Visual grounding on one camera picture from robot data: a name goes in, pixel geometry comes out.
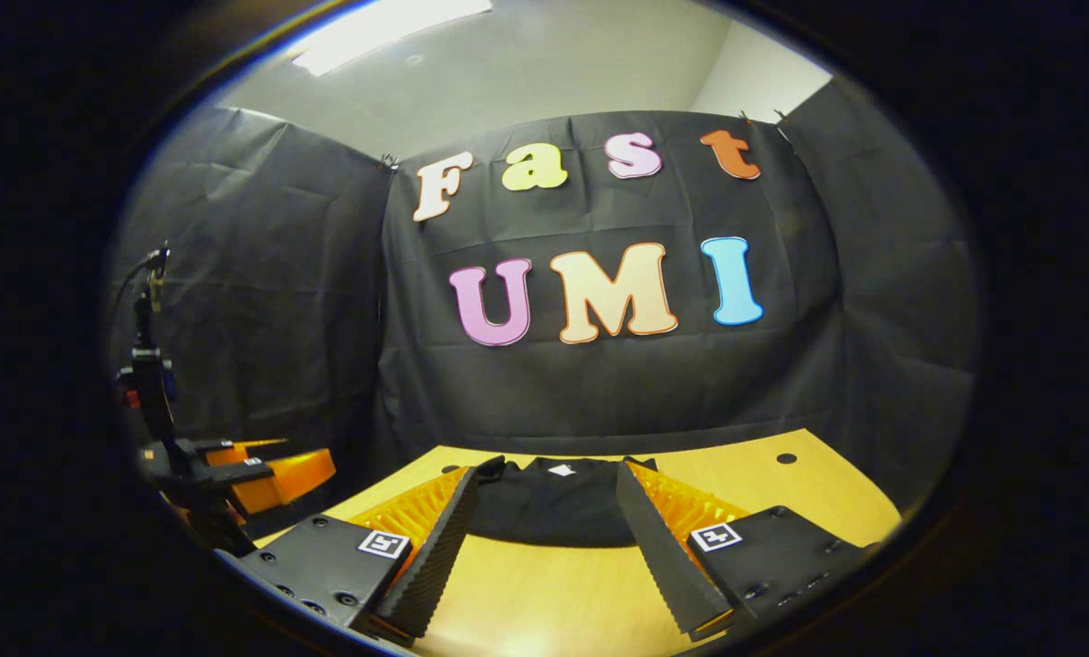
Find black coat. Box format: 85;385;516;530
471;454;659;548

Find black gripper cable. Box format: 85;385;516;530
109;245;169;316

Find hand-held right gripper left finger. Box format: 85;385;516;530
229;465;479;644

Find black backdrop cloth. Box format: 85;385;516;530
106;78;981;548

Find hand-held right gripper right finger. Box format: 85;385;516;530
615;459;874;640

